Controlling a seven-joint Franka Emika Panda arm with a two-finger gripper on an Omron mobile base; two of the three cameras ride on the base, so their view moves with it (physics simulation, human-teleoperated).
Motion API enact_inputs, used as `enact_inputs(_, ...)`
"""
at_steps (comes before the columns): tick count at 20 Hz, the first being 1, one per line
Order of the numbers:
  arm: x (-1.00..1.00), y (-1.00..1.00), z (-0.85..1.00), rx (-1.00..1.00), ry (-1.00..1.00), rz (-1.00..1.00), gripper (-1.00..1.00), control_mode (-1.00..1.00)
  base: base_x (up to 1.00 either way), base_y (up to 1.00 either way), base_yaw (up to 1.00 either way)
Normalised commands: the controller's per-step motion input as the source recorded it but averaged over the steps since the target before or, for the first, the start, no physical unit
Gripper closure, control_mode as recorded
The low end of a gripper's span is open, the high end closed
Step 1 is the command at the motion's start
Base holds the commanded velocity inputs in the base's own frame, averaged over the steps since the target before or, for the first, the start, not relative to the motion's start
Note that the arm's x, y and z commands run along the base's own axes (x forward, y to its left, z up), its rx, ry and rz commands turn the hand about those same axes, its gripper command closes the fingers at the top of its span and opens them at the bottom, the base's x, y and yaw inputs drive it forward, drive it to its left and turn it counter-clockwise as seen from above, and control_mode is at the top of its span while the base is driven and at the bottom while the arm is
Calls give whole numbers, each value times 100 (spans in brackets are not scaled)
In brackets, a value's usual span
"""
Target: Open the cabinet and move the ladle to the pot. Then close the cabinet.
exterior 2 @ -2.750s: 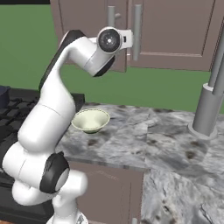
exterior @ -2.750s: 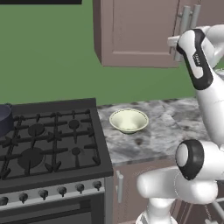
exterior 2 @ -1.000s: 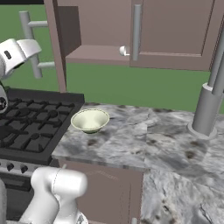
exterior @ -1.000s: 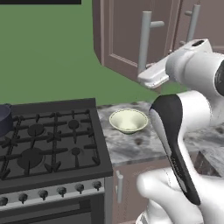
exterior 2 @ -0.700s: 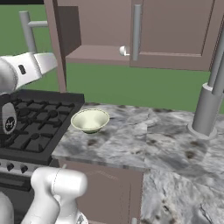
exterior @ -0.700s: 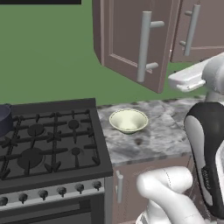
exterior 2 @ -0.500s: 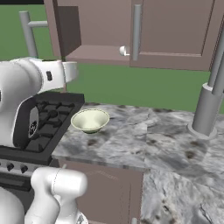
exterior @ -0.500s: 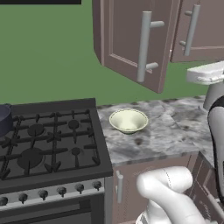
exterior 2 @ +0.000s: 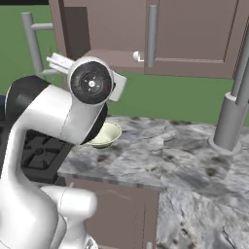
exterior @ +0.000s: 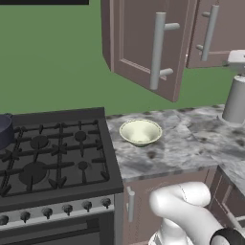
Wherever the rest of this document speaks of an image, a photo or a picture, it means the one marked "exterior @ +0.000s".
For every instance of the mauve wall cabinet door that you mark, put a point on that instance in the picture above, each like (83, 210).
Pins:
(143, 41)
(223, 32)

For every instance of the mauve corner base cabinet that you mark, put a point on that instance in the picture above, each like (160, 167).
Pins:
(228, 197)

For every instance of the pale green bowl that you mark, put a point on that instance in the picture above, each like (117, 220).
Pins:
(140, 132)

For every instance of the dark blue pot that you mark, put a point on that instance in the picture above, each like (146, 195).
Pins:
(5, 130)

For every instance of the black range hood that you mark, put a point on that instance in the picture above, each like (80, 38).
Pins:
(44, 1)

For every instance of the black gas hob stove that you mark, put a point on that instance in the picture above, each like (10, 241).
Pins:
(57, 159)

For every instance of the mauve base cabinet door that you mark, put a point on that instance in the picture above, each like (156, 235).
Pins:
(140, 210)

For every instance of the black stove knob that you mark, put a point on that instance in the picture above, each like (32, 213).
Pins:
(47, 212)
(87, 205)
(3, 219)
(106, 202)
(25, 216)
(67, 209)

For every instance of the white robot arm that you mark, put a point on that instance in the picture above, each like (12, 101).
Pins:
(182, 207)

